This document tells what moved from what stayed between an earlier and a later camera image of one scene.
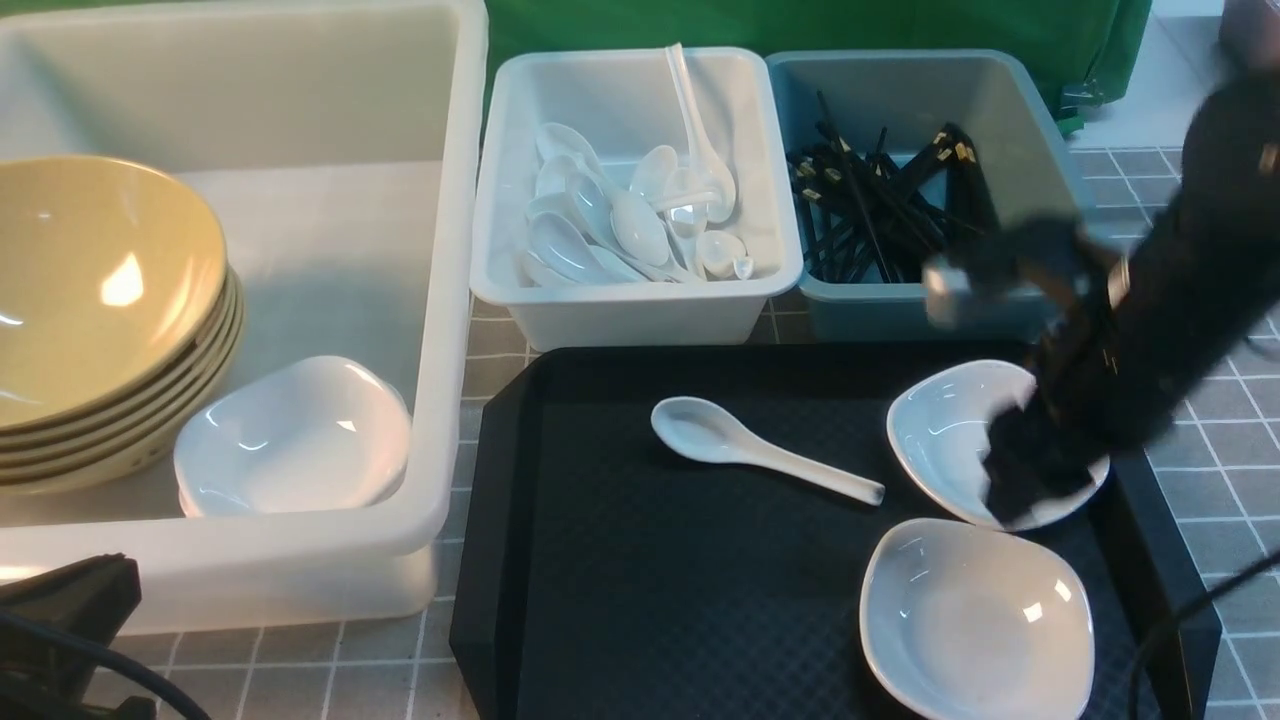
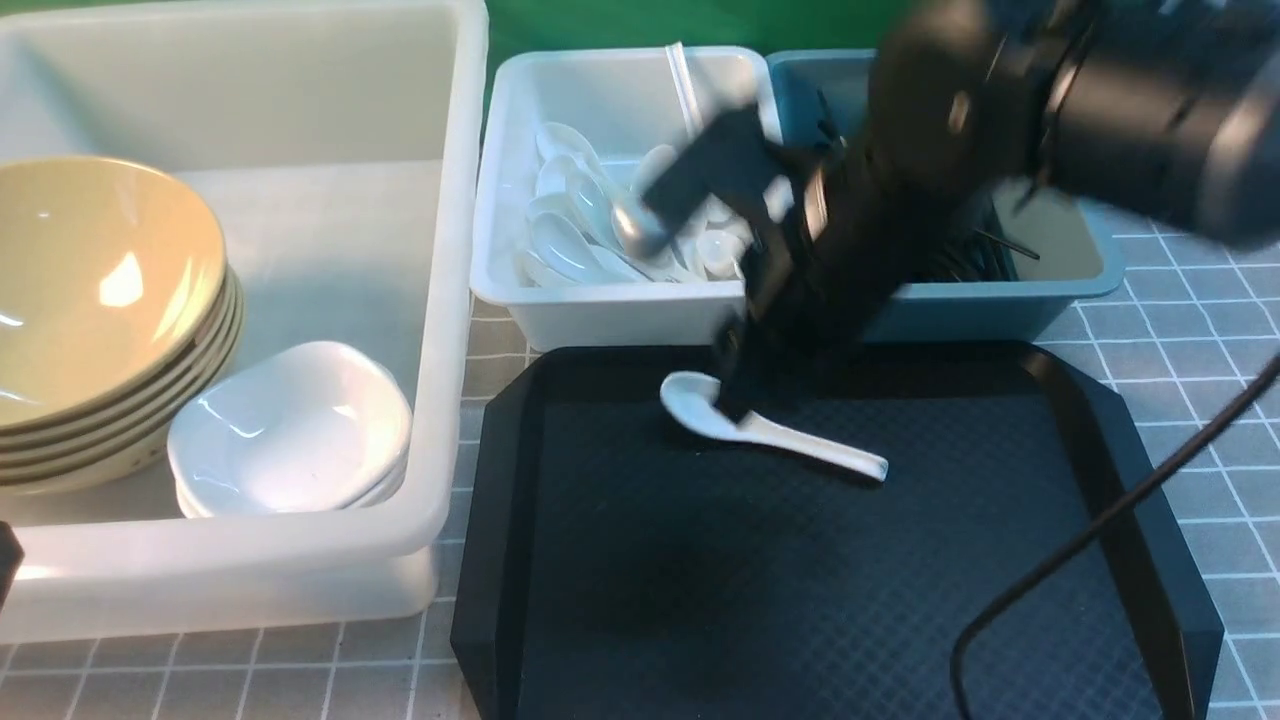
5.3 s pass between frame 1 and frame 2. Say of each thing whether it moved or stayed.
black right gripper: moved
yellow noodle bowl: stayed
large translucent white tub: stayed
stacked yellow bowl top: stayed
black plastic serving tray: stayed
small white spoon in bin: stayed
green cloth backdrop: stayed
